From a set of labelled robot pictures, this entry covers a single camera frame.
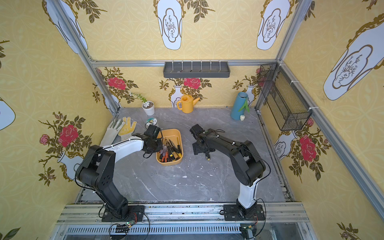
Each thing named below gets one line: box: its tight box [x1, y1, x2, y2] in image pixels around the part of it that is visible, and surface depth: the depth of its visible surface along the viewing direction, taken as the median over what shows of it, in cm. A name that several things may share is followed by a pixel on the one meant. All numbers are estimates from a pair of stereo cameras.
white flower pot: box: [141, 100, 155, 116], surface depth 115 cm
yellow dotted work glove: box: [118, 117, 137, 141], surface depth 111 cm
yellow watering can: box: [177, 94, 200, 114], surface depth 118 cm
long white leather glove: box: [100, 119, 126, 147], surface depth 109 cm
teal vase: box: [230, 92, 249, 121], surface depth 108 cm
